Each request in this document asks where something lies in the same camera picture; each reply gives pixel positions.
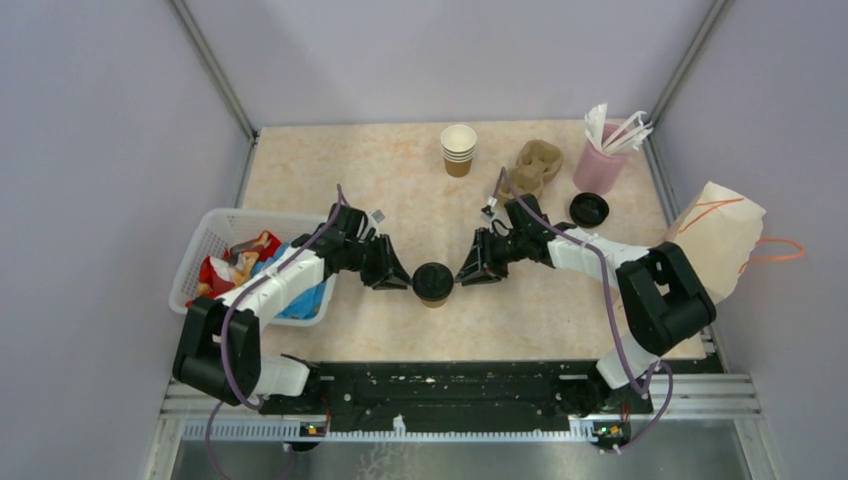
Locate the white plastic basket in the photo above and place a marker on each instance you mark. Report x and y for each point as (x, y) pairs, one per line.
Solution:
(223, 228)

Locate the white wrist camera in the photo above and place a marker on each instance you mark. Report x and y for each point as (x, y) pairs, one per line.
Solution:
(376, 217)
(488, 213)

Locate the red snack bag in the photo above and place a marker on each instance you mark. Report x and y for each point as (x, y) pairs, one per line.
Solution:
(235, 266)

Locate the paper takeout bag orange handles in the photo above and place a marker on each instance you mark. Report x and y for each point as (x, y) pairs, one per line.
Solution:
(718, 231)

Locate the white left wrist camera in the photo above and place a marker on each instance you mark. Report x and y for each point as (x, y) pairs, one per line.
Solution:
(376, 217)

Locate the stack of paper cups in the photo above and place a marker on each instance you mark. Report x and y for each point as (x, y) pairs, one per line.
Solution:
(458, 143)

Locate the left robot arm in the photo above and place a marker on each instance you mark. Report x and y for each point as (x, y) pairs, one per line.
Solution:
(219, 350)

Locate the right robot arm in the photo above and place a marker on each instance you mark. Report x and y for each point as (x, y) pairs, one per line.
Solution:
(663, 298)

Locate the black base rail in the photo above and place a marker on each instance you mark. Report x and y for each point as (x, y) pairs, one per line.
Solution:
(536, 401)

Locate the pink straw holder cup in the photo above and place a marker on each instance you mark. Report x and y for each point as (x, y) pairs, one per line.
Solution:
(597, 172)

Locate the blue snack bag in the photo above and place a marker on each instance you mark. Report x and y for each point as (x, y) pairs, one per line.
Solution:
(304, 307)

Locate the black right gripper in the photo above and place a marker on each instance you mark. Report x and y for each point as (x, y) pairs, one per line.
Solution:
(475, 270)

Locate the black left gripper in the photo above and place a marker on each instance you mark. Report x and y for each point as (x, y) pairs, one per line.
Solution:
(387, 273)

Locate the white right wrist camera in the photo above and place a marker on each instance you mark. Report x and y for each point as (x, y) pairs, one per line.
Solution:
(488, 213)

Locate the black lid stack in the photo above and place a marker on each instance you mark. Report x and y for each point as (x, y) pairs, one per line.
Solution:
(588, 210)

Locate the brown pulp cup carrier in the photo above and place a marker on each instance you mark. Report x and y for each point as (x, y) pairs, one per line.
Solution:
(537, 163)

